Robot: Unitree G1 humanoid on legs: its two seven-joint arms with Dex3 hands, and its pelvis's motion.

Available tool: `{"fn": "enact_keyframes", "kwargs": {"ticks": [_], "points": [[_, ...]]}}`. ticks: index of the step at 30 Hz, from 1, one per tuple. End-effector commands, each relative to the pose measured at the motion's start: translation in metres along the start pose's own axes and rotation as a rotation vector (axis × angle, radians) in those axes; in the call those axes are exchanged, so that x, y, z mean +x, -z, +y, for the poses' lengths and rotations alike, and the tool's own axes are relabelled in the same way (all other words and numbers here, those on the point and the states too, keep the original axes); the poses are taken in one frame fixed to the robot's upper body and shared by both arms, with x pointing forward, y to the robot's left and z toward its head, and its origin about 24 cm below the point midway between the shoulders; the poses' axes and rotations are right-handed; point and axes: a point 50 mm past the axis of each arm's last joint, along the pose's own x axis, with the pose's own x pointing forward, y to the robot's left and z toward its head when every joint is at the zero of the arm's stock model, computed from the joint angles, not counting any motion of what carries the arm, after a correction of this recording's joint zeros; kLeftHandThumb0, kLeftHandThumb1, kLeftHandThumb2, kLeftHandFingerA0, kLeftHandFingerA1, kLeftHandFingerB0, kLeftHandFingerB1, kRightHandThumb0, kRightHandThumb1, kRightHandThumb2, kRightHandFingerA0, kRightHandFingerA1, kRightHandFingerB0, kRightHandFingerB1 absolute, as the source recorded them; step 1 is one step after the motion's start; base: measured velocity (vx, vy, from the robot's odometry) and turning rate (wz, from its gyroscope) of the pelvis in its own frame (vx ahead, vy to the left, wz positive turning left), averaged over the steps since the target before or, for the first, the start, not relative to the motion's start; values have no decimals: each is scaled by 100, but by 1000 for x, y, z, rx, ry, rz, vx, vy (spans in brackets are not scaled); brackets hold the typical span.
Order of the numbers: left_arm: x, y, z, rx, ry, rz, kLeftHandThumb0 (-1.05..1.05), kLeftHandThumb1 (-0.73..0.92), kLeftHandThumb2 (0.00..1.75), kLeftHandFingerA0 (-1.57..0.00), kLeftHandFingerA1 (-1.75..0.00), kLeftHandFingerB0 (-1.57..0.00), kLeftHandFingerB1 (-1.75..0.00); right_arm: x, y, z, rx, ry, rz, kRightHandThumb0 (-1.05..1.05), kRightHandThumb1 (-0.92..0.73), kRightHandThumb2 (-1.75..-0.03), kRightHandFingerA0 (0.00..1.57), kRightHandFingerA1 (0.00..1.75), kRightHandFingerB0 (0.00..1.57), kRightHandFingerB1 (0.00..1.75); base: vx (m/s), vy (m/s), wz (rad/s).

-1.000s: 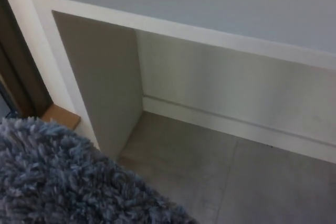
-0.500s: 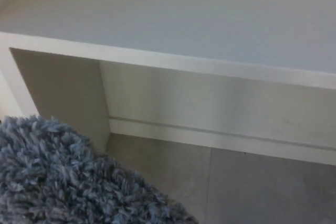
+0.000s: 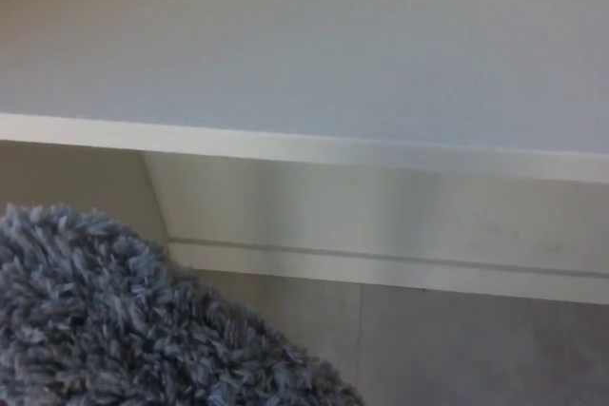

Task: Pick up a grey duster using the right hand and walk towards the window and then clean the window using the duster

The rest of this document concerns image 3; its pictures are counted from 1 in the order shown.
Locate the grey fluffy duster with handle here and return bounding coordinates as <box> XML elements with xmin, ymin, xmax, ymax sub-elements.
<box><xmin>0</xmin><ymin>203</ymin><xmax>363</xmax><ymax>406</ymax></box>

